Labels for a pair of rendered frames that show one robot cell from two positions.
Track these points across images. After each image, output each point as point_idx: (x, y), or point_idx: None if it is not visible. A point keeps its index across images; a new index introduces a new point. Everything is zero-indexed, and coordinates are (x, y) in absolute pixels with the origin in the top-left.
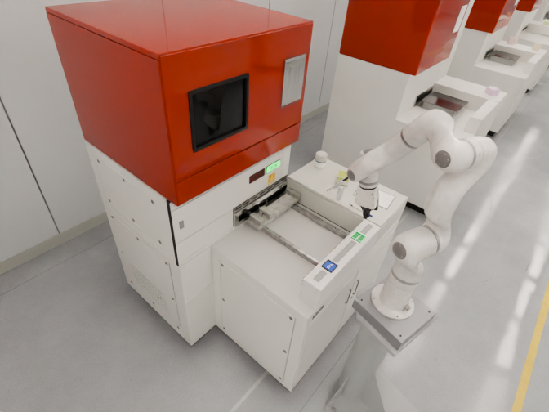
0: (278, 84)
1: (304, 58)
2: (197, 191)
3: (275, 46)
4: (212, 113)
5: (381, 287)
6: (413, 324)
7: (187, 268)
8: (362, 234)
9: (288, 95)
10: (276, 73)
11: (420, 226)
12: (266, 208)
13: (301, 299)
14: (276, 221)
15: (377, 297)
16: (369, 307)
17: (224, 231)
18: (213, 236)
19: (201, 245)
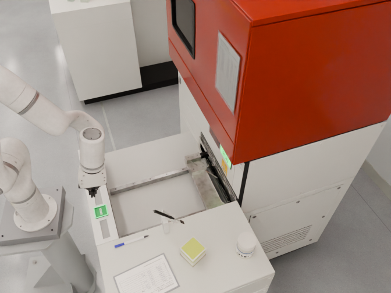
0: (213, 53)
1: (237, 60)
2: (174, 61)
3: (212, 2)
4: (180, 10)
5: (52, 212)
6: (7, 212)
7: (181, 119)
8: (102, 218)
9: (221, 84)
10: (212, 36)
11: (7, 161)
12: (201, 168)
13: None
14: (193, 186)
15: (48, 202)
16: (47, 190)
17: (196, 137)
18: (191, 127)
19: (187, 118)
